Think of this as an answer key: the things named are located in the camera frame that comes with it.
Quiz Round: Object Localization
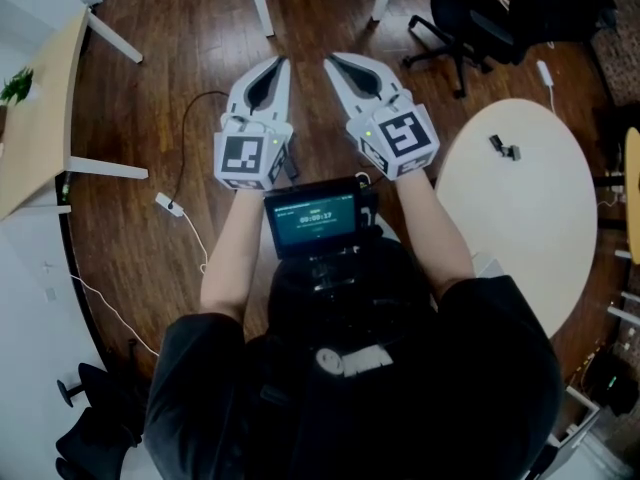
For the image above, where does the person's black shirt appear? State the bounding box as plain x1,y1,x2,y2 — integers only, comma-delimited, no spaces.
143,235,567,480

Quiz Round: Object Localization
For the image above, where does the black cable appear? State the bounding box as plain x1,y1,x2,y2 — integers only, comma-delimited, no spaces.
166,90,230,210

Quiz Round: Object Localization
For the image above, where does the long white cable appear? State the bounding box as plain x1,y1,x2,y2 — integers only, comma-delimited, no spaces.
68,272,162,358

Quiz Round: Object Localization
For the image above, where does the black office chair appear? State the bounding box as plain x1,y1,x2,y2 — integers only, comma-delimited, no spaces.
401,0,620,100

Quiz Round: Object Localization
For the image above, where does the light wooden desk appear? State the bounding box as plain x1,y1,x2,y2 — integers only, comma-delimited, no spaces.
0,6,150,222

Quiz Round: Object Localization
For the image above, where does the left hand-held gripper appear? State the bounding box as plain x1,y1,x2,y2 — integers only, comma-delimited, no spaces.
213,55,294,192

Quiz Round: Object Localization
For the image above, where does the white power strip cable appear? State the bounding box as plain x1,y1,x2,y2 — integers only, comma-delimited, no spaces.
181,211,210,275

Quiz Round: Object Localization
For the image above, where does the person's right forearm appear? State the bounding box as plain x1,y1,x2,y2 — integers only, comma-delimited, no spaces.
396,168,477,300

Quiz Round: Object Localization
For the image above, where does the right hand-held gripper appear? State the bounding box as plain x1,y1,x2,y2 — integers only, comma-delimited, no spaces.
323,52,442,182

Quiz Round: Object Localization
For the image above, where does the white open shelf box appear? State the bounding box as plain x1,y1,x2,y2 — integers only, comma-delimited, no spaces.
543,385,602,472

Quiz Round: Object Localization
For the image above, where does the white power strip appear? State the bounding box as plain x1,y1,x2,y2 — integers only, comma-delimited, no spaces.
154,191,186,218

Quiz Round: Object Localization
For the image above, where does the white round table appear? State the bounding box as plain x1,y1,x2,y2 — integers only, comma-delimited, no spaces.
433,98,599,340

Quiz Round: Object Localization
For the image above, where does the yellow round furniture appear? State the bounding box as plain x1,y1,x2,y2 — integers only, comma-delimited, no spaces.
623,126,640,265

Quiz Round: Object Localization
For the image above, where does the black chest-mounted screen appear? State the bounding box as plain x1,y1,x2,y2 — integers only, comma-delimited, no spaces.
262,179,365,261

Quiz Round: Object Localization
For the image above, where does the black swivel chair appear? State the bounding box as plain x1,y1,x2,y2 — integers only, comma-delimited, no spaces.
53,361,152,480

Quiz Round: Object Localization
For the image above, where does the green potted plant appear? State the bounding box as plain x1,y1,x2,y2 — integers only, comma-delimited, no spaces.
0,66,36,108

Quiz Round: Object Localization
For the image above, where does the black device with green light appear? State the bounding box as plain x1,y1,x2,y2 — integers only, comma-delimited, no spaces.
583,351,640,418

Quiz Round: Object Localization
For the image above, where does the person's left forearm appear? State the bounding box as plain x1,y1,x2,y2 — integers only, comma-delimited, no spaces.
199,186,267,325

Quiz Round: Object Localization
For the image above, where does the patterned rug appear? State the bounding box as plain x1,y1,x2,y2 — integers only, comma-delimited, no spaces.
544,0,640,108

